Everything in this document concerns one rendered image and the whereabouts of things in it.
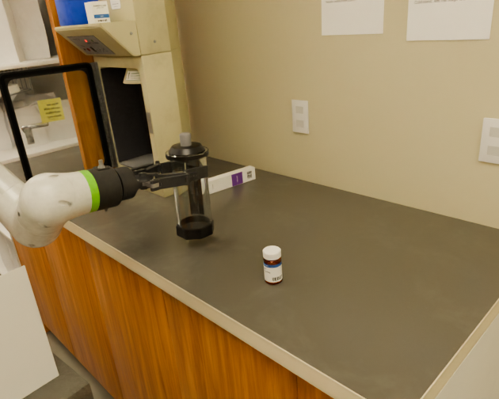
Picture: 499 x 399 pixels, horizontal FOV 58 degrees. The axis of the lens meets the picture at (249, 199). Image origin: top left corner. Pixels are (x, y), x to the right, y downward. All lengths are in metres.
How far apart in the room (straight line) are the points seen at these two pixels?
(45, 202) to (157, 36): 0.74
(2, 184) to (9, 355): 0.39
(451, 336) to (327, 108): 0.86
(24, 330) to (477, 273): 0.90
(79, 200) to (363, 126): 0.88
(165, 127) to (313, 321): 0.87
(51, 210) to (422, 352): 0.73
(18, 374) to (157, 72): 0.97
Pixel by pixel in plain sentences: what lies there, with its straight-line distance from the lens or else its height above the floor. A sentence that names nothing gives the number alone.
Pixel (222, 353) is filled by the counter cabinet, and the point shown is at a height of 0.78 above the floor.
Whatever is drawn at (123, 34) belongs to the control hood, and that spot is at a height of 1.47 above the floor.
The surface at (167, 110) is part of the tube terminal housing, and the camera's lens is 1.52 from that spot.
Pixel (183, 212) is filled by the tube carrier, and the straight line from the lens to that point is 1.15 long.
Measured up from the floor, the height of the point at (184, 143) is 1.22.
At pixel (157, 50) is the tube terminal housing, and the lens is 1.50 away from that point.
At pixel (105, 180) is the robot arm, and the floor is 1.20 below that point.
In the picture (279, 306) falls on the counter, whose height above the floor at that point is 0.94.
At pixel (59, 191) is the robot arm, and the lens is 0.94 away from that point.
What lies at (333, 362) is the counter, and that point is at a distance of 0.83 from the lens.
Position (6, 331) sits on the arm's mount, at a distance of 0.83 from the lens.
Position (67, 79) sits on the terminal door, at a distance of 1.71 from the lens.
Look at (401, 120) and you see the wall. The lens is 1.38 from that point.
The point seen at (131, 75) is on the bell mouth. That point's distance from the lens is 1.59.
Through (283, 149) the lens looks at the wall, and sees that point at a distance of 1.67.
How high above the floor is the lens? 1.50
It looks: 23 degrees down
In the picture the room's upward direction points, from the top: 5 degrees counter-clockwise
